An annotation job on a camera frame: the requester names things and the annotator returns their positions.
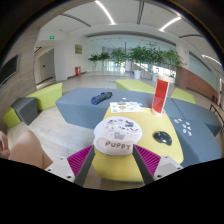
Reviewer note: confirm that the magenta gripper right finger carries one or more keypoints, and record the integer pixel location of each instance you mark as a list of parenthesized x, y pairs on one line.
[(152, 166)]

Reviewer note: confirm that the scattered small cards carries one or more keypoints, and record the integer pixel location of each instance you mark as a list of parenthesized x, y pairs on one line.
[(185, 126)]

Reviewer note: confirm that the lime green far sofa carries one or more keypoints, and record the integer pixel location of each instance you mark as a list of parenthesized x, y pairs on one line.
[(134, 85)]

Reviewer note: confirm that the red fire extinguisher cabinet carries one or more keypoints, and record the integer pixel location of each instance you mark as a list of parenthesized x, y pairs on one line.
[(77, 71)]

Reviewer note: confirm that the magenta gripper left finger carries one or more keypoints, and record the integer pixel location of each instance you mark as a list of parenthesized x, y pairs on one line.
[(74, 168)]

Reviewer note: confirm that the black computer mouse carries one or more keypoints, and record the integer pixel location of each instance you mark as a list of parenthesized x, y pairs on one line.
[(163, 137)]

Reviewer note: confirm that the dark grey cube ottoman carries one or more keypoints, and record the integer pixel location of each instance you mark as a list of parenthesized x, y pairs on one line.
[(26, 109)]

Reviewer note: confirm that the puppy print mouse pad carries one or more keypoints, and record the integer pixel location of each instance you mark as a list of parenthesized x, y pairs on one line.
[(116, 135)]

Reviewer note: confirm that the large grey modular sofa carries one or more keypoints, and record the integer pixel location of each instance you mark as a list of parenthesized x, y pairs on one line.
[(196, 126)]

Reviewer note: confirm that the lime green bench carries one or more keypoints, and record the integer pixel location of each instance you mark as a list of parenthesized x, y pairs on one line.
[(47, 97)]

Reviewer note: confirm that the yellow round table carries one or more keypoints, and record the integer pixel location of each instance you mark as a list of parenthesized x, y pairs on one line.
[(124, 168)]

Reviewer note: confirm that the folded dark blue umbrella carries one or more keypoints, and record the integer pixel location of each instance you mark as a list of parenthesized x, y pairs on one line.
[(99, 98)]

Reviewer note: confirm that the wall mounted black screen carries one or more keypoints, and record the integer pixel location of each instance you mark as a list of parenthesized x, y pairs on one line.
[(9, 69)]

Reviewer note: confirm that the potted green tree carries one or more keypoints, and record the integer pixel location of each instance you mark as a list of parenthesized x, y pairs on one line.
[(138, 56)]

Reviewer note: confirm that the person's bare knee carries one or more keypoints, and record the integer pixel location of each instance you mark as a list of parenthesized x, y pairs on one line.
[(27, 149)]

